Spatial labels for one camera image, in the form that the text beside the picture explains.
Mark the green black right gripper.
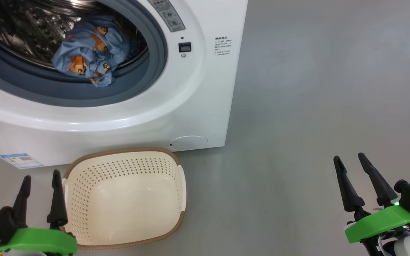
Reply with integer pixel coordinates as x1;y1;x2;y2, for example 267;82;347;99
333;153;410;256

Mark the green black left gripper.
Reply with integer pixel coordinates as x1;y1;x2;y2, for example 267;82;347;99
0;170;78;256

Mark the cream perforated laundry basket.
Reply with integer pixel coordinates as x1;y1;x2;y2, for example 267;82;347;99
62;148;187;250

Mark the grey rubber door gasket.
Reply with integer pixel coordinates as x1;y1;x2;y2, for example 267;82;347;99
0;0;168;108

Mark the white front-load washing machine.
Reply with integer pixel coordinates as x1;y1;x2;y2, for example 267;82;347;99
0;0;249;168

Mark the blue white energy label sticker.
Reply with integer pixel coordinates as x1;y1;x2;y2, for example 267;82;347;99
0;153;44;169

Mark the round white filter cover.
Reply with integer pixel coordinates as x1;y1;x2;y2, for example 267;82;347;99
169;135;208;151

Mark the grey control panel strip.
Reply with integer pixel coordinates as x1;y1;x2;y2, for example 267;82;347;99
147;0;186;33

